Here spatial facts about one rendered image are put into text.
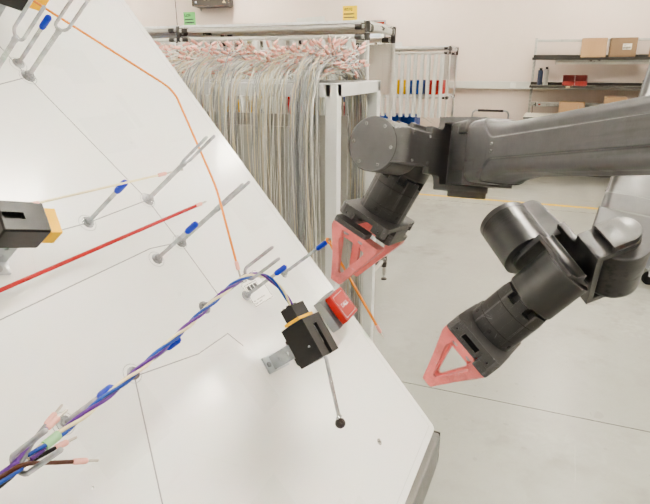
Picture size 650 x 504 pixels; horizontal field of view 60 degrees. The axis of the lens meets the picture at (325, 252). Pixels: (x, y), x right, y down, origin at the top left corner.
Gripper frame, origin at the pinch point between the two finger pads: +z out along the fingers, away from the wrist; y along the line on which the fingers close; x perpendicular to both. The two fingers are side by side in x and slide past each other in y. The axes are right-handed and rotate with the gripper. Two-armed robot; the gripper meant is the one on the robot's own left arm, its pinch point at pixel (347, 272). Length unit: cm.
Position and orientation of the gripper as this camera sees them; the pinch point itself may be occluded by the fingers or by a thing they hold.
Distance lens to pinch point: 72.0
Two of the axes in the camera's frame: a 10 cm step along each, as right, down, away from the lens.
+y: -4.4, 1.4, -8.8
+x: 7.8, 5.5, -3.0
